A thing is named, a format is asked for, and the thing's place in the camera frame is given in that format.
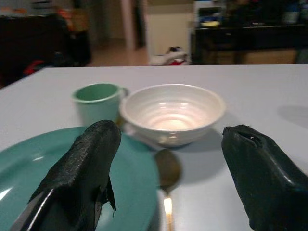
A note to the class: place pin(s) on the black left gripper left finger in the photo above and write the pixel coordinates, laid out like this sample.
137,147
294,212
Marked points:
81,168

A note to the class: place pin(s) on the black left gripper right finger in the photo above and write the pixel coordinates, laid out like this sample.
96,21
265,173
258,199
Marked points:
264,173

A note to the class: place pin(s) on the teal round plate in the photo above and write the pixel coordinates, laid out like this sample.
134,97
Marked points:
134,178

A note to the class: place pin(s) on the mint green enamel mug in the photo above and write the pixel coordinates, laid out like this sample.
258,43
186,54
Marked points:
96,106

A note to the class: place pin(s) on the gold metal spoon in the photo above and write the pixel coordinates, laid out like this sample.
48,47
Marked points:
168,168

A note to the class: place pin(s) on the white ribbed ceramic bowl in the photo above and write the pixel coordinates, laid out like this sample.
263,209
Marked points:
173,113

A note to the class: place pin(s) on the dark sofa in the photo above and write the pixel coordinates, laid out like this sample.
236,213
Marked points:
31,45

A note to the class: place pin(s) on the black sideboard table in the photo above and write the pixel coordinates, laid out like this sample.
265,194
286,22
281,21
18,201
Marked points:
245,41

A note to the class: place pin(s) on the white and red bag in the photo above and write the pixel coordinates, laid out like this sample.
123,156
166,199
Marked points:
172,57

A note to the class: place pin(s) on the white cabinet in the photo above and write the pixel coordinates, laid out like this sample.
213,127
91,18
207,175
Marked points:
168,31

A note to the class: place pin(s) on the white shelf unit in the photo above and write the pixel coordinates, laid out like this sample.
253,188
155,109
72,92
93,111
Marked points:
208,14

